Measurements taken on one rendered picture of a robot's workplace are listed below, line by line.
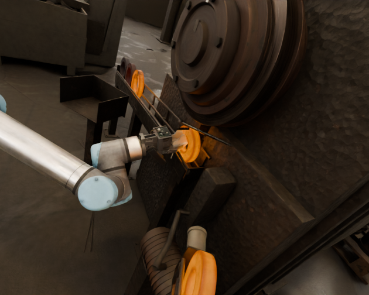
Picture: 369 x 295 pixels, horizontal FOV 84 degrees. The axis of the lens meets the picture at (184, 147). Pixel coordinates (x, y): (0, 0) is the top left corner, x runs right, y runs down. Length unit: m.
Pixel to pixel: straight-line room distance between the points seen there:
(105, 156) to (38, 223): 0.80
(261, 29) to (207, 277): 0.56
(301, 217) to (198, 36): 0.55
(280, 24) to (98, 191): 0.59
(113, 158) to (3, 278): 0.80
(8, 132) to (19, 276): 0.78
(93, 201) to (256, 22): 0.59
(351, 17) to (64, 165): 0.79
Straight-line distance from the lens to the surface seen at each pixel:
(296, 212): 0.63
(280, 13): 0.58
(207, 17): 0.66
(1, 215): 1.51
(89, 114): 1.16
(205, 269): 0.50
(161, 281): 0.75
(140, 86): 1.37
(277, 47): 0.55
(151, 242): 0.79
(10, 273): 1.33
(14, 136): 0.71
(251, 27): 0.58
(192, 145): 0.79
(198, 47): 0.62
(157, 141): 0.76
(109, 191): 0.58
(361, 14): 0.67
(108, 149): 0.73
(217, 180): 0.66
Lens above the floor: 1.19
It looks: 33 degrees down
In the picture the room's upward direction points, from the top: 23 degrees clockwise
